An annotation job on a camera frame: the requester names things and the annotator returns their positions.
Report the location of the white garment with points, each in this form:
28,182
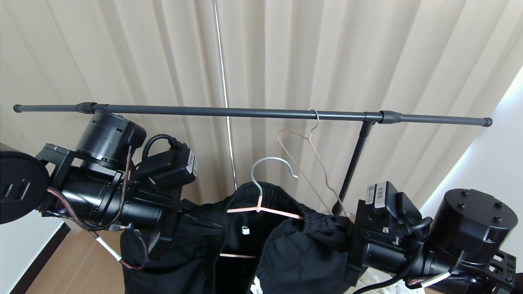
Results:
380,283

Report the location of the black clothes rack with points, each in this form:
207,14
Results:
245,112

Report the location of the beige curtain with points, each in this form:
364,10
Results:
327,49

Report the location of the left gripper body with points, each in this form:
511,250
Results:
151,204

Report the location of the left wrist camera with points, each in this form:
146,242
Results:
167,167

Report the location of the pink clothes hanger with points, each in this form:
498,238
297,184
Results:
260,202
318,122

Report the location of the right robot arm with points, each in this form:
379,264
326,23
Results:
474,220

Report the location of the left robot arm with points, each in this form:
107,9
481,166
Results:
94,196

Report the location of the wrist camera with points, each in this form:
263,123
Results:
167,167
384,204

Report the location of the black shorts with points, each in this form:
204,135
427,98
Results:
302,253

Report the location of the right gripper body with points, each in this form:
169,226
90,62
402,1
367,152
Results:
380,257

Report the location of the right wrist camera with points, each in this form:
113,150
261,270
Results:
384,204

